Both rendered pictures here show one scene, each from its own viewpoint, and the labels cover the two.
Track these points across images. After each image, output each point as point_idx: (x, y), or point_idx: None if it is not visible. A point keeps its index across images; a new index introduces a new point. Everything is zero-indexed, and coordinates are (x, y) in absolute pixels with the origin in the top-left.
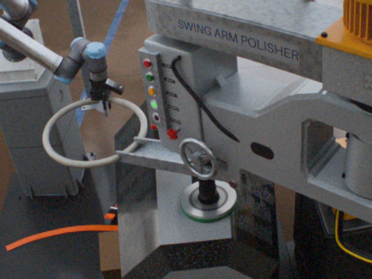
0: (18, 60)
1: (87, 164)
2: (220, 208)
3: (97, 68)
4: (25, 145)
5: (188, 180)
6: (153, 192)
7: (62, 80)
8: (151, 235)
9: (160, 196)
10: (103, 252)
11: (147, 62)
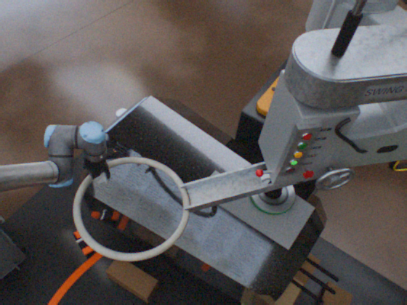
0: None
1: (176, 238)
2: (289, 194)
3: (103, 148)
4: None
5: None
6: (226, 215)
7: (67, 183)
8: (266, 247)
9: (238, 214)
10: (130, 282)
11: (310, 136)
